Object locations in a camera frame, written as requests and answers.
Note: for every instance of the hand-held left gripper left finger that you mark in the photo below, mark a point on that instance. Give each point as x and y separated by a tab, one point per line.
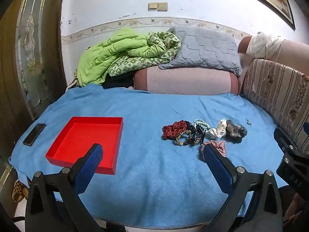
93	158

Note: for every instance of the white scrunchie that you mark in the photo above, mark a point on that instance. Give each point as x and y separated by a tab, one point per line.
219	130

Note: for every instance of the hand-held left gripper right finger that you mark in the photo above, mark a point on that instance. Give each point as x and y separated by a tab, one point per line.
216	163

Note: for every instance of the small dark fragment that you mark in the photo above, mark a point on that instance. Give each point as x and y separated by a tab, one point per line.
248	121

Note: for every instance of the wooden door with glass panel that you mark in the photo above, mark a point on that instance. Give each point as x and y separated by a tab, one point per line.
31	53

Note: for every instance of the beige light switch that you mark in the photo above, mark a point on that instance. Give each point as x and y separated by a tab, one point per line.
152	6
162	6

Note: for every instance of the leopard print slipper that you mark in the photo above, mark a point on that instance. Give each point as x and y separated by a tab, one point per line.
19	191

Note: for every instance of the white cloth bundle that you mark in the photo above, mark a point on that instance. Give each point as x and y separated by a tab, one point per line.
263	44

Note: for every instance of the striped sofa backrest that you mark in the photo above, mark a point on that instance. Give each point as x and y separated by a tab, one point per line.
272	87

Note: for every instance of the red dotted scrunchie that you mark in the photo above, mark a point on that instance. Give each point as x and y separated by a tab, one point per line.
172	129

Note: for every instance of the red square tray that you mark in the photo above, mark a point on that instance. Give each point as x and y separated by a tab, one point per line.
79	137

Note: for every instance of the pink checked scrunchie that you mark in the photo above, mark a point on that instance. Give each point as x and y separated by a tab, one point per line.
218	147

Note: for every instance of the black garment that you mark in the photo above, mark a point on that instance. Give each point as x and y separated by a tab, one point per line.
118	82

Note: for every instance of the green quilt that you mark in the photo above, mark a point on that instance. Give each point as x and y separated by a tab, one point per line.
108	50

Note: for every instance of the grey quilted pillow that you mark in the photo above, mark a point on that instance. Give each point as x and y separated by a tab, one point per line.
205	48

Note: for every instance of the pink bolster pillow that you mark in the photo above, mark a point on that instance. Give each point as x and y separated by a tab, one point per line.
183	79

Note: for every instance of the grey fluffy scrunchie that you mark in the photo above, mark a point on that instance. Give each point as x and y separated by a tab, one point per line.
235	130

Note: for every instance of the black hair claw clip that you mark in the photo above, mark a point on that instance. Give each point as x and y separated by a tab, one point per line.
196	137

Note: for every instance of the blue blanket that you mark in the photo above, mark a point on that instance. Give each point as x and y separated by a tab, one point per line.
157	174

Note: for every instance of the pink sofa armrest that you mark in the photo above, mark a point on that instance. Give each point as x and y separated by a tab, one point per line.
295	52

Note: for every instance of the black smartphone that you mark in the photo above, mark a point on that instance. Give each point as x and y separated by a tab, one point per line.
33	134

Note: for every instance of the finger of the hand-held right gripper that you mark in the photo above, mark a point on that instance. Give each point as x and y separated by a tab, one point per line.
283	139

